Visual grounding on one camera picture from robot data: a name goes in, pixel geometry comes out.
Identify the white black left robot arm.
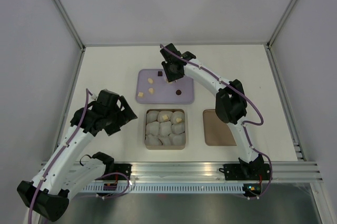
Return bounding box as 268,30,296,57
17,89,137,223

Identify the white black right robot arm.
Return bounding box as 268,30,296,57
160,43,272,180

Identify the lilac plastic tray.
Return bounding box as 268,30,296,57
135,69,194,104

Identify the beige tin box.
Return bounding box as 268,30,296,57
143,109,185,151

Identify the beige tin lid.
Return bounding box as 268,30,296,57
203,110,236,147

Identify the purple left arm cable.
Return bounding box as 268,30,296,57
27,89,94,224

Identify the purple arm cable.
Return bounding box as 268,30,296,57
160,44,273,201
27,89,94,224

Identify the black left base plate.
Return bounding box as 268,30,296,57
113,163,132,178

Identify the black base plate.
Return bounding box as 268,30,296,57
219,163,271,181
113,163,132,178

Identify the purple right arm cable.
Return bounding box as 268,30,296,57
160,44,273,201

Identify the white slotted cable duct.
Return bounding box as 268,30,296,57
81,182,244,194

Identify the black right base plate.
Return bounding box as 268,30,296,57
219,163,271,181

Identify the aluminium frame post left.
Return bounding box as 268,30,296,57
52,0,85,51

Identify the aluminium frame post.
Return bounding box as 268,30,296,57
52,0,85,51
266,0,299,50

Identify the aluminium mounting rail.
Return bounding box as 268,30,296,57
39,160,323,182

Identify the aluminium frame post right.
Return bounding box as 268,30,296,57
266,0,299,50

